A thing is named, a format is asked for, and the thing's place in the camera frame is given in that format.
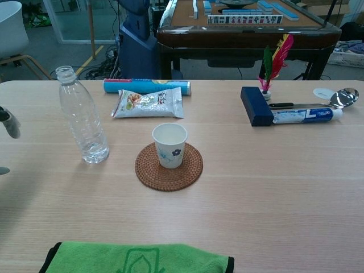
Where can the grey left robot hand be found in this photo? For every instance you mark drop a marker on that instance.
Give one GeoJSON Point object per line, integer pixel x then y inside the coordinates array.
{"type": "Point", "coordinates": [12, 126]}

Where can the clear plastic water bottle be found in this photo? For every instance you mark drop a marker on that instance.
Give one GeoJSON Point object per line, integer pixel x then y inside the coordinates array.
{"type": "Point", "coordinates": [85, 128]}

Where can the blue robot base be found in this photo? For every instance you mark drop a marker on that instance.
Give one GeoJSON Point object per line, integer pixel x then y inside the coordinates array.
{"type": "Point", "coordinates": [136, 54]}

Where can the paper cup with blue flower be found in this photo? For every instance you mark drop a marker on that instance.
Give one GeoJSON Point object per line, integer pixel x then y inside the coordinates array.
{"type": "Point", "coordinates": [170, 155]}

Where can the white chair with wooden legs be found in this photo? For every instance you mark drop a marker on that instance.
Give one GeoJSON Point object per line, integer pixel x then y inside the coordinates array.
{"type": "Point", "coordinates": [11, 31]}

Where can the blue cylindrical roll package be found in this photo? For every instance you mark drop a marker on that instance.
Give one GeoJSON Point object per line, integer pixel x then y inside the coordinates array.
{"type": "Point", "coordinates": [128, 84]}

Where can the wooden pole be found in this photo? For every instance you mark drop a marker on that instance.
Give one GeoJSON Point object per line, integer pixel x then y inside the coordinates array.
{"type": "Point", "coordinates": [91, 28]}

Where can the white snack bag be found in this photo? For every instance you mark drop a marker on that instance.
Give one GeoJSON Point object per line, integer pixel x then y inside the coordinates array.
{"type": "Point", "coordinates": [148, 109]}

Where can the green cloth with black trim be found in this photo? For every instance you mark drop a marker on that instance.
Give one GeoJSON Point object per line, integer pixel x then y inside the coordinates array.
{"type": "Point", "coordinates": [113, 258]}

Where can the round woven rattan coaster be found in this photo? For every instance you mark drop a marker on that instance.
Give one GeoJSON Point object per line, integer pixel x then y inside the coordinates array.
{"type": "Point", "coordinates": [170, 180]}

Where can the dark blue rectangular box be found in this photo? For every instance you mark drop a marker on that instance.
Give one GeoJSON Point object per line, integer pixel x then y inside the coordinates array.
{"type": "Point", "coordinates": [256, 106]}

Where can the dark wooden mahjong table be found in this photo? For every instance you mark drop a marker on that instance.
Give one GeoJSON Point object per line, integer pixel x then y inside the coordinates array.
{"type": "Point", "coordinates": [241, 39]}

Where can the row of face-up mahjong tiles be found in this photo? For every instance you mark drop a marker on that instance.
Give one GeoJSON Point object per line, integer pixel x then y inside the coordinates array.
{"type": "Point", "coordinates": [244, 19]}

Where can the colourful feather shuttlecock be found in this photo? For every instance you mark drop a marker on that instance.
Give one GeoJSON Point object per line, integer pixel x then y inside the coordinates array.
{"type": "Point", "coordinates": [280, 57]}

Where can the blue white toothpaste tube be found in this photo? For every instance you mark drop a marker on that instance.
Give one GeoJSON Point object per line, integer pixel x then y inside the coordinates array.
{"type": "Point", "coordinates": [307, 115]}

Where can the white round disc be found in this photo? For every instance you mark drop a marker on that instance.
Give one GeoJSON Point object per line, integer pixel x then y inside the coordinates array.
{"type": "Point", "coordinates": [321, 92]}

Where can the white plastic basket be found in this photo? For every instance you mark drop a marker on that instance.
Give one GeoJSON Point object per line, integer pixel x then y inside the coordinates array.
{"type": "Point", "coordinates": [347, 58]}

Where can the black bag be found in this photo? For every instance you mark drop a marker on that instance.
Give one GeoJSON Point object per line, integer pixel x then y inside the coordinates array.
{"type": "Point", "coordinates": [354, 31]}

